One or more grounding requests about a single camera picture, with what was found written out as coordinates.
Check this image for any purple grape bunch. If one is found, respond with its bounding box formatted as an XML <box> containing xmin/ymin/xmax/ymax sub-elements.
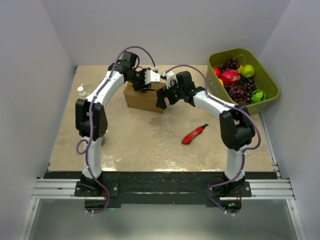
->
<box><xmin>224</xmin><ymin>77</ymin><xmax>257</xmax><ymax>105</ymax></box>

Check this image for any green striped melon ball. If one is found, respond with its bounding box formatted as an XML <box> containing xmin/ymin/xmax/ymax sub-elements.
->
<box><xmin>250</xmin><ymin>89</ymin><xmax>267</xmax><ymax>103</ymax></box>

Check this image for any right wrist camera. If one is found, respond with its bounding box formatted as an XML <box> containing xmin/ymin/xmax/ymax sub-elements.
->
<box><xmin>160</xmin><ymin>71</ymin><xmax>177</xmax><ymax>89</ymax></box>

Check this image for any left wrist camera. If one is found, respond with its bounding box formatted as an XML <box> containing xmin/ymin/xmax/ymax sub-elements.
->
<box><xmin>144</xmin><ymin>69</ymin><xmax>161</xmax><ymax>84</ymax></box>

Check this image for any dark grape bunch top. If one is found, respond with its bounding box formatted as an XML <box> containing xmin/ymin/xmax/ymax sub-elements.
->
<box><xmin>219</xmin><ymin>57</ymin><xmax>241</xmax><ymax>72</ymax></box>

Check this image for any yellow fruit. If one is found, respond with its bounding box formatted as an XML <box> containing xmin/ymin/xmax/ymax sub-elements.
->
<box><xmin>237</xmin><ymin>65</ymin><xmax>243</xmax><ymax>73</ymax></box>

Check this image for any purple cable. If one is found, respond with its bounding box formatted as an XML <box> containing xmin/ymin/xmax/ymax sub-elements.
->
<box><xmin>163</xmin><ymin>64</ymin><xmax>262</xmax><ymax>181</ymax></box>
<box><xmin>75</xmin><ymin>45</ymin><xmax>159</xmax><ymax>181</ymax></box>

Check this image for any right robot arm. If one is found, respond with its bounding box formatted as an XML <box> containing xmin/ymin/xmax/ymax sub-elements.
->
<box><xmin>156</xmin><ymin>71</ymin><xmax>256</xmax><ymax>197</ymax></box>

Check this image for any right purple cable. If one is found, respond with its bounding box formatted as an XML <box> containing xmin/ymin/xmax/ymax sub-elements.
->
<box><xmin>163</xmin><ymin>64</ymin><xmax>262</xmax><ymax>181</ymax></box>

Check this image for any brown cardboard express box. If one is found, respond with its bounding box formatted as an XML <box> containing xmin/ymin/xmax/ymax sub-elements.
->
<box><xmin>123</xmin><ymin>82</ymin><xmax>166</xmax><ymax>113</ymax></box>

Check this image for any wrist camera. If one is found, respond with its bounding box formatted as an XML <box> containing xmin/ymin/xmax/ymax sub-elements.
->
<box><xmin>144</xmin><ymin>69</ymin><xmax>161</xmax><ymax>84</ymax></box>
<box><xmin>160</xmin><ymin>71</ymin><xmax>177</xmax><ymax>89</ymax></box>

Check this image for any green apple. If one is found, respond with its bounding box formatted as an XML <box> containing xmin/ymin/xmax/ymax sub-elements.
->
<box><xmin>240</xmin><ymin>64</ymin><xmax>255</xmax><ymax>78</ymax></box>

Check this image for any red apple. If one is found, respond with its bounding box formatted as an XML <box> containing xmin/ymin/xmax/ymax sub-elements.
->
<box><xmin>212</xmin><ymin>67</ymin><xmax>222</xmax><ymax>78</ymax></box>

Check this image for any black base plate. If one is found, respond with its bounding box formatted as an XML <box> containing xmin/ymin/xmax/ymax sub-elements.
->
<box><xmin>44</xmin><ymin>171</ymin><xmax>252</xmax><ymax>208</ymax></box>

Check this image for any pink dragon fruit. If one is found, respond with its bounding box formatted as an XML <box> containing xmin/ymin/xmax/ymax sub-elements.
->
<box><xmin>220</xmin><ymin>69</ymin><xmax>241</xmax><ymax>85</ymax></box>

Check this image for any aluminium rail frame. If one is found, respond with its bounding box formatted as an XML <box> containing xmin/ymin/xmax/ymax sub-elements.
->
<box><xmin>32</xmin><ymin>178</ymin><xmax>295</xmax><ymax>200</ymax></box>

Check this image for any grey cylindrical bottle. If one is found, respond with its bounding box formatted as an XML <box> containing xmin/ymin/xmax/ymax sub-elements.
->
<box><xmin>101</xmin><ymin>136</ymin><xmax>106</xmax><ymax>146</ymax></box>

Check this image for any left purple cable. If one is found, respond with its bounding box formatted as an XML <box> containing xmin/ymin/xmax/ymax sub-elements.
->
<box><xmin>75</xmin><ymin>45</ymin><xmax>159</xmax><ymax>181</ymax></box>

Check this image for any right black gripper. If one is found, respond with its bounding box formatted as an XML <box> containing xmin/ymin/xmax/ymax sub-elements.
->
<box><xmin>156</xmin><ymin>79</ymin><xmax>185</xmax><ymax>110</ymax></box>

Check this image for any red black utility knife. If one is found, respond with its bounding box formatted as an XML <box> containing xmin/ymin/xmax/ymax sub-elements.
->
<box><xmin>181</xmin><ymin>123</ymin><xmax>208</xmax><ymax>145</ymax></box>

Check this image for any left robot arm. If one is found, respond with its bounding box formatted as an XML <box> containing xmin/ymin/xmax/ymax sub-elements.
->
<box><xmin>75</xmin><ymin>51</ymin><xmax>151</xmax><ymax>196</ymax></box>

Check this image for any green plastic basket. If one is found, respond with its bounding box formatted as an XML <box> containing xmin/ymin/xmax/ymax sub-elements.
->
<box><xmin>206</xmin><ymin>48</ymin><xmax>280</xmax><ymax>115</ymax></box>

